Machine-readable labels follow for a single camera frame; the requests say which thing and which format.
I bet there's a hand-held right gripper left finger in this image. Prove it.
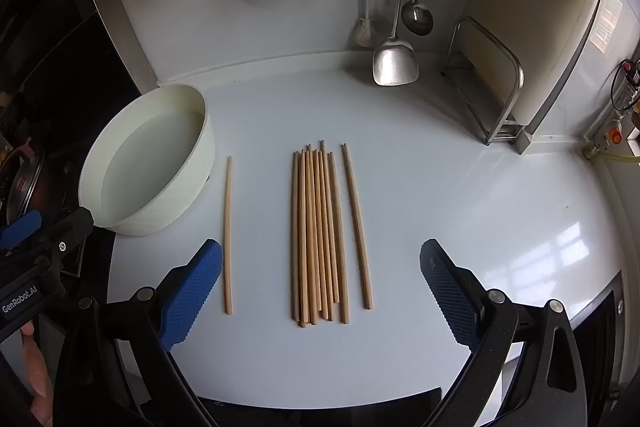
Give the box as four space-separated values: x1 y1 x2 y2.
55 239 223 427

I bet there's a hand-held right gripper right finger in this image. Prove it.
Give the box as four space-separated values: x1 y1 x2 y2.
419 238 588 427

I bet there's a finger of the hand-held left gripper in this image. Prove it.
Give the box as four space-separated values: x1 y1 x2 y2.
40 207 96 258
0 211 42 250

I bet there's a wooden chopstick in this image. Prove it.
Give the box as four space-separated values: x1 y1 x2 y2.
341 143 374 311
223 156 234 316

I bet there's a white round basin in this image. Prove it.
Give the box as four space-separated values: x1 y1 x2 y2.
78 83 217 237

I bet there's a bundle of wooden chopsticks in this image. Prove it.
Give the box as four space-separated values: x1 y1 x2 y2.
290 139 351 329

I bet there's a person's left hand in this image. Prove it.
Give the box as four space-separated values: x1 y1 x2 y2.
20 322 53 427

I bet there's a dark cooking pot with lid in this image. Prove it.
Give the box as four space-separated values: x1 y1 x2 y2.
0 142 53 233

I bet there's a black gas stove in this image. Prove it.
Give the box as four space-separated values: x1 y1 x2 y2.
0 107 126 283

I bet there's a metal board rack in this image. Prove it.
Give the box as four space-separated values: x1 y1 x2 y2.
441 16 532 156

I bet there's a stainless steel trim strip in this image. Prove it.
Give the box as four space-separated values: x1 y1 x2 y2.
22 0 160 94

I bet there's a gas valve with orange knob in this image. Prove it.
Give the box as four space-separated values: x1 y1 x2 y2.
580 117 628 160

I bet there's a white dish brush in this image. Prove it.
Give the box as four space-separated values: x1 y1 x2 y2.
354 0 379 48

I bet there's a cream cutting board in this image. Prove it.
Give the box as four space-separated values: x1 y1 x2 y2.
467 0 618 138

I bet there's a yellow hose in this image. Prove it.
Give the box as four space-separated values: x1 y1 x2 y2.
582 142 640 166

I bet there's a red wired device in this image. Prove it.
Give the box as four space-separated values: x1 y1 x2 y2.
614 58 640 112

